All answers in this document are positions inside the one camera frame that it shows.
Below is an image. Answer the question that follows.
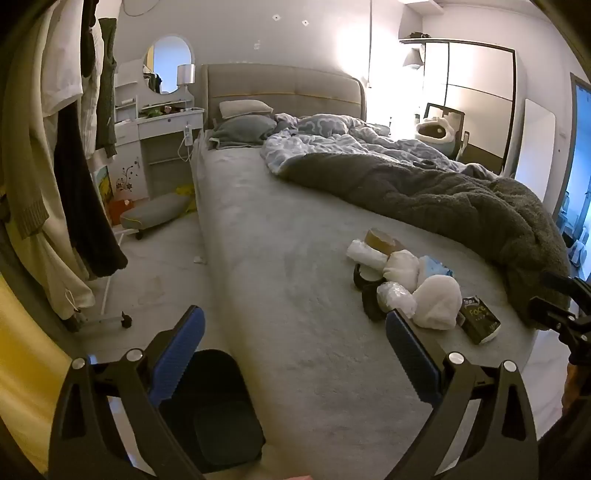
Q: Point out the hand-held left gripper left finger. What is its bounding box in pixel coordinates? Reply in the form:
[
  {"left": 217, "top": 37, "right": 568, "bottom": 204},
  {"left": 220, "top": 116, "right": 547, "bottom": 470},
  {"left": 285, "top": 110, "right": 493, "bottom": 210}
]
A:
[{"left": 47, "top": 305, "right": 206, "bottom": 480}]

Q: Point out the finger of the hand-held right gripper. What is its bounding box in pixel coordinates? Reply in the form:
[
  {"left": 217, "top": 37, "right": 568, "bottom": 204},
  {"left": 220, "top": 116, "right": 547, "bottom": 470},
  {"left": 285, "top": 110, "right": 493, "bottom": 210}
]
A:
[
  {"left": 527, "top": 295, "right": 583, "bottom": 340},
  {"left": 540, "top": 271, "right": 591, "bottom": 305}
]

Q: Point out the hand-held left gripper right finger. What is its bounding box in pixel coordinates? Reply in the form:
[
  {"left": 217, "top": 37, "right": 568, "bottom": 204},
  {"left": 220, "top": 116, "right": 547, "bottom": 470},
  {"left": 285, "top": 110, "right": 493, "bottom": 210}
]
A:
[{"left": 385, "top": 308, "right": 539, "bottom": 480}]

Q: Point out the small clear bubble wrap bundle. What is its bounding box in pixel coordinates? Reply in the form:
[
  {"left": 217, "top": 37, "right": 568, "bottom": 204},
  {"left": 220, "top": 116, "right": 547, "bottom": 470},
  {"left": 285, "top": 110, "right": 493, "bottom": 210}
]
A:
[{"left": 376, "top": 281, "right": 419, "bottom": 324}]

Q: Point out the white round fluffy pad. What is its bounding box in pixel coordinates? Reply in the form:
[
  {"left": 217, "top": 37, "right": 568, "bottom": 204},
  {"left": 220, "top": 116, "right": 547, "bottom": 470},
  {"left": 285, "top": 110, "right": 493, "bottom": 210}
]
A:
[{"left": 412, "top": 275, "right": 463, "bottom": 331}]

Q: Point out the dark face product box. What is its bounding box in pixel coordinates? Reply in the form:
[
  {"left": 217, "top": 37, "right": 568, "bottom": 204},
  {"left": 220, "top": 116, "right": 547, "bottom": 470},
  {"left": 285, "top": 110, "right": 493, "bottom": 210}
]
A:
[{"left": 458, "top": 295, "right": 502, "bottom": 345}]

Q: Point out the black plastic waste bin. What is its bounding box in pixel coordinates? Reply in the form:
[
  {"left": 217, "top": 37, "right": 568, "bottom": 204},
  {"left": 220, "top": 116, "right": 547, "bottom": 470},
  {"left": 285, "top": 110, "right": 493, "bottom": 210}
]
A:
[{"left": 157, "top": 349, "right": 267, "bottom": 464}]

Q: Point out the white paper ball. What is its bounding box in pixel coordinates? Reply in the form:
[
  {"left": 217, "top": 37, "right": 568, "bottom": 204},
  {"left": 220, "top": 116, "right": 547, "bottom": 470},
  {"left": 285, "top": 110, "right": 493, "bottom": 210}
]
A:
[{"left": 383, "top": 249, "right": 421, "bottom": 283}]

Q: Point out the blue tissue packet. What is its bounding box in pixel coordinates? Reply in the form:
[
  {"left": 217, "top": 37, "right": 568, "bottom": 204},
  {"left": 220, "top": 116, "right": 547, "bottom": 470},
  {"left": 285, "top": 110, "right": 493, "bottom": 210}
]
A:
[{"left": 418, "top": 256, "right": 455, "bottom": 284}]

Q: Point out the large white bubble wrap roll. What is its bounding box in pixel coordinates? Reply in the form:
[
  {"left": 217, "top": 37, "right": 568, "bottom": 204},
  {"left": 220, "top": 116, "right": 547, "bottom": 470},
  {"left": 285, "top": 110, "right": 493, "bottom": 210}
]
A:
[{"left": 347, "top": 239, "right": 389, "bottom": 271}]

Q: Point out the brown cardboard tape roll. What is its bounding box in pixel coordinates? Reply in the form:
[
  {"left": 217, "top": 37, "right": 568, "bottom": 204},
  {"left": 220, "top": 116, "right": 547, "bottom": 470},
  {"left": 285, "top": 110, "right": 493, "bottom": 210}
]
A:
[{"left": 365, "top": 227, "right": 407, "bottom": 254}]

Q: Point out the white clothes rack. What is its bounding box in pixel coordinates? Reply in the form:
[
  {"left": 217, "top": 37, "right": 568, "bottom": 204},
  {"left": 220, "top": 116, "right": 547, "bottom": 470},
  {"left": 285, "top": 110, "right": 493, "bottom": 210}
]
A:
[{"left": 65, "top": 226, "right": 134, "bottom": 330}]

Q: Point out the blue lit doorway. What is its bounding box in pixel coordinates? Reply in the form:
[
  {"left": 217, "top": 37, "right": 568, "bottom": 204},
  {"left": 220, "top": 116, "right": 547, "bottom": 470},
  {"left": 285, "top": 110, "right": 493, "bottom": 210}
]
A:
[{"left": 554, "top": 74, "right": 591, "bottom": 278}]

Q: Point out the white leaning panel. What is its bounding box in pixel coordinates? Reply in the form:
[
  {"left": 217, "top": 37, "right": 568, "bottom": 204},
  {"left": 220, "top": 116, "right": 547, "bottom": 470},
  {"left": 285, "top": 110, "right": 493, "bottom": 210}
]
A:
[{"left": 512, "top": 98, "right": 568, "bottom": 215}]

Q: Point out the grey upholstered bed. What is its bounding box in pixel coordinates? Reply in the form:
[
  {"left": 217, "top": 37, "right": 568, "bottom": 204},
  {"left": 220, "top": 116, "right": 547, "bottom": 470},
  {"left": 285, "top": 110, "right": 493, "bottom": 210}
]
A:
[{"left": 189, "top": 64, "right": 573, "bottom": 480}]

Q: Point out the grey cushioned stool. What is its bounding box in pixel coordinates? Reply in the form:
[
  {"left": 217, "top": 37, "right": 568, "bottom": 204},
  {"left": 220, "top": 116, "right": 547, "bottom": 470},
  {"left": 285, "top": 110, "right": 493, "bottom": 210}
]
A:
[{"left": 120, "top": 191, "right": 190, "bottom": 241}]

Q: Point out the dark grey fleece blanket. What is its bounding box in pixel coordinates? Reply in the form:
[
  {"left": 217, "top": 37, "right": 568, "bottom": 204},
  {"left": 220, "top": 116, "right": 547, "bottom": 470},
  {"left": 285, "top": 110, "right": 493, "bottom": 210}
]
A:
[{"left": 279, "top": 152, "right": 573, "bottom": 324}]

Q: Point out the orange box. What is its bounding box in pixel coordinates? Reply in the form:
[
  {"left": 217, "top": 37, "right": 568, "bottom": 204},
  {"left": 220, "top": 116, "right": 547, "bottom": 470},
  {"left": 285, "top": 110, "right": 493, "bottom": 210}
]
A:
[{"left": 108, "top": 198, "right": 134, "bottom": 227}]

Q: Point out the yellow cloth on floor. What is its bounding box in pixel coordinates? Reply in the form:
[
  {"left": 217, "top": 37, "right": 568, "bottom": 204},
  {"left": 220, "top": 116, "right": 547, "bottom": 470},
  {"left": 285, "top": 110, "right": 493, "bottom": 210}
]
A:
[{"left": 175, "top": 185, "right": 198, "bottom": 213}]

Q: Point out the pale yellow cloth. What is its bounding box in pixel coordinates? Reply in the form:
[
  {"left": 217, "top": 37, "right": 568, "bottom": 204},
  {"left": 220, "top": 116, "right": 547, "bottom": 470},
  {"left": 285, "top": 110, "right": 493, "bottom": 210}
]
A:
[{"left": 0, "top": 272, "right": 75, "bottom": 476}]

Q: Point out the white plush pet bed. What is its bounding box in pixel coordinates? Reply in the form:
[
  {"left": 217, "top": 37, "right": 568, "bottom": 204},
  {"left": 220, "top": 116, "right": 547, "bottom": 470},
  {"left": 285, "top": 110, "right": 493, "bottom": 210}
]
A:
[{"left": 413, "top": 115, "right": 458, "bottom": 155}]

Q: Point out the white vanity desk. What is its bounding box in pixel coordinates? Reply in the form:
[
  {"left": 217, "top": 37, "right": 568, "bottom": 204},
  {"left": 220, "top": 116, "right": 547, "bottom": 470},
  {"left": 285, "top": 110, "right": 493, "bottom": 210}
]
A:
[{"left": 113, "top": 60, "right": 206, "bottom": 199}]

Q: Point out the grey pillow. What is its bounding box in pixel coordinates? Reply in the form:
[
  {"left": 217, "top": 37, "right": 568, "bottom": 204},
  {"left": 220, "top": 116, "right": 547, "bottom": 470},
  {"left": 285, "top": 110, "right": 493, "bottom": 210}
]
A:
[{"left": 208, "top": 114, "right": 278, "bottom": 151}]

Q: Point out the blue patterned duvet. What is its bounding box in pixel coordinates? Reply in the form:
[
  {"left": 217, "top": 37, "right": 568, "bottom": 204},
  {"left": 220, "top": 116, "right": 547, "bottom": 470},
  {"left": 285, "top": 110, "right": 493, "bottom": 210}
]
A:
[{"left": 261, "top": 113, "right": 499, "bottom": 181}]

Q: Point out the cream hanging garment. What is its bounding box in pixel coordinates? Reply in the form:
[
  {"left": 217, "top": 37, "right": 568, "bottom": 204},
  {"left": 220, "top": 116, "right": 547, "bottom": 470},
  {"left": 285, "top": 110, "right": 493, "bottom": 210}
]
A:
[{"left": 0, "top": 0, "right": 95, "bottom": 319}]

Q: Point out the white pillow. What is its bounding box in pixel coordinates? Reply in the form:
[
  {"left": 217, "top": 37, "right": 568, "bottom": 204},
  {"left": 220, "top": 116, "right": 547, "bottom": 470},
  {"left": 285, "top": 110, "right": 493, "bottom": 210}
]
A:
[{"left": 218, "top": 99, "right": 274, "bottom": 121}]

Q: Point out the silver table lamp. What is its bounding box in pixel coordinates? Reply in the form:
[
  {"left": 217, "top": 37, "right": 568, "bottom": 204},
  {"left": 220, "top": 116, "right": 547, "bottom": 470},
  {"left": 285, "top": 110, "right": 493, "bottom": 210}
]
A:
[{"left": 177, "top": 64, "right": 197, "bottom": 100}]

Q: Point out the dark green knit sweater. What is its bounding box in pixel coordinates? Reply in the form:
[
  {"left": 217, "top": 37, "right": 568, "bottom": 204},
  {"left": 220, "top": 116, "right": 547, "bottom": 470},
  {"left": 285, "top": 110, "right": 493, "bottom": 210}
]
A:
[{"left": 95, "top": 17, "right": 118, "bottom": 158}]

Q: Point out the oval mirror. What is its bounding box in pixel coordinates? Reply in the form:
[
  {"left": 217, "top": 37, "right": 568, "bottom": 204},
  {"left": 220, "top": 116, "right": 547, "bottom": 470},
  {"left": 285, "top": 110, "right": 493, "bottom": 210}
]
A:
[{"left": 143, "top": 34, "right": 192, "bottom": 95}]

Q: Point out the white hanging shirt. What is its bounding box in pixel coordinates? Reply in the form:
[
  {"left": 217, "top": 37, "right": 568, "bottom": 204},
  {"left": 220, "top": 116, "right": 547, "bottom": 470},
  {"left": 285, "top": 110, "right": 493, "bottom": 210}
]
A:
[{"left": 41, "top": 0, "right": 84, "bottom": 112}]

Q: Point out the yellow picture frame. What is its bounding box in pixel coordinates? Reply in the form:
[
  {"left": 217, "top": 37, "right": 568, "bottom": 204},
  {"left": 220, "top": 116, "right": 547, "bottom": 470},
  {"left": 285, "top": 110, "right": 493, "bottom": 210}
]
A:
[{"left": 92, "top": 165, "right": 114, "bottom": 217}]

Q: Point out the white wardrobe with dark frame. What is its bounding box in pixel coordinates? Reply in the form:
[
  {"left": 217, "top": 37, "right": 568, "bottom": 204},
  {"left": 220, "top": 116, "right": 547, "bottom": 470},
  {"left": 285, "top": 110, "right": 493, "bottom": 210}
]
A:
[{"left": 399, "top": 37, "right": 518, "bottom": 176}]

